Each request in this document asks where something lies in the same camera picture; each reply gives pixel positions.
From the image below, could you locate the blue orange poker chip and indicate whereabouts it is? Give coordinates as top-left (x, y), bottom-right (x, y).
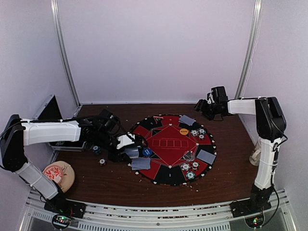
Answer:
top-left (180, 163), bottom-right (190, 171)

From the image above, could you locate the grey cards seat six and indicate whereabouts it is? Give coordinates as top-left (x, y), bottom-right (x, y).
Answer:
top-left (179, 115), bottom-right (196, 126)

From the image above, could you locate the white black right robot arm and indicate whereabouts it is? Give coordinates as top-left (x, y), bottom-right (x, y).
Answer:
top-left (194, 94), bottom-right (287, 217)

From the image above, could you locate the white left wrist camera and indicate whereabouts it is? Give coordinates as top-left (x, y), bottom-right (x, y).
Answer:
top-left (116, 133), bottom-right (136, 150)

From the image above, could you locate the aluminium front rail base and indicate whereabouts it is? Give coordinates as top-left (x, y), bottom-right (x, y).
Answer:
top-left (19, 189), bottom-right (298, 231)

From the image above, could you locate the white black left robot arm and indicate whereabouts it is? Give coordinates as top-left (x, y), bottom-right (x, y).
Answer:
top-left (0, 109), bottom-right (139, 214)

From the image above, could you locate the grey cards seat nine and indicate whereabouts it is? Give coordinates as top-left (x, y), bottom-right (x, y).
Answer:
top-left (196, 150), bottom-right (216, 165)

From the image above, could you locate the right aluminium frame post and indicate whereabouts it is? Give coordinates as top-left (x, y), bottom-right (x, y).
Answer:
top-left (235, 0), bottom-right (263, 99)

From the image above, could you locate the blue small blind button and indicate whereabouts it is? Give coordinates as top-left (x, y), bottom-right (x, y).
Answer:
top-left (142, 148), bottom-right (153, 157)

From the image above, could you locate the beige red patterned bowl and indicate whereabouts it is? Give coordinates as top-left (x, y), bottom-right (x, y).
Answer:
top-left (43, 161), bottom-right (75, 193)

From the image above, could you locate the clear dealer button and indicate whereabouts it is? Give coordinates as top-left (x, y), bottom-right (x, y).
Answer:
top-left (183, 151), bottom-right (195, 161)

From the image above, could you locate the aluminium poker case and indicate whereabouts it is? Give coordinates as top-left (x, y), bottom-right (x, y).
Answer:
top-left (33, 94), bottom-right (92, 152)

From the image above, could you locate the grey cards seat two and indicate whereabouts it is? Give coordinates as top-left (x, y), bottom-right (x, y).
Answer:
top-left (131, 158), bottom-right (151, 170)

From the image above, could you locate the orange big blind button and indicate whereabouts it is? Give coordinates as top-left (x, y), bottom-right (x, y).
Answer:
top-left (180, 128), bottom-right (189, 136)

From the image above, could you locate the left aluminium frame post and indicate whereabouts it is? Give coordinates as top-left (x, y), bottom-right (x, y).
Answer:
top-left (50, 0), bottom-right (81, 107)

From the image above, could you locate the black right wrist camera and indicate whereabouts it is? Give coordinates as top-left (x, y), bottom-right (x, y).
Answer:
top-left (211, 86), bottom-right (228, 103)

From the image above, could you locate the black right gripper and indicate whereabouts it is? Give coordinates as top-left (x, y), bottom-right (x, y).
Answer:
top-left (193, 99), bottom-right (219, 120)

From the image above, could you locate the aluminium frame post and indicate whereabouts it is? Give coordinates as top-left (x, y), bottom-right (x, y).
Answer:
top-left (235, 0), bottom-right (263, 99)
top-left (50, 0), bottom-right (81, 107)

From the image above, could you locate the round red black poker mat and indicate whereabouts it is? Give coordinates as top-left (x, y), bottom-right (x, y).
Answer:
top-left (130, 114), bottom-right (217, 186)

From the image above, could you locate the brown red chip stack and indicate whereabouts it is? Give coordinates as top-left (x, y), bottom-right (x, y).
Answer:
top-left (99, 158), bottom-right (106, 166)

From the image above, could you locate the brown white poker chip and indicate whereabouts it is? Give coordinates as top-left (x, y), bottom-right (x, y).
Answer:
top-left (191, 162), bottom-right (200, 171)

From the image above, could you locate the beige ceramic mug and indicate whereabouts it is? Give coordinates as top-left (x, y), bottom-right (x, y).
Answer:
top-left (249, 142), bottom-right (261, 166)

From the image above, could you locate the green blue poker chip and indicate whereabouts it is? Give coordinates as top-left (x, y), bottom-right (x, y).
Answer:
top-left (186, 171), bottom-right (195, 180)

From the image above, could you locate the green blue chip stack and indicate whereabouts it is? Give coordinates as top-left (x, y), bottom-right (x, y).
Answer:
top-left (92, 145), bottom-right (101, 155)

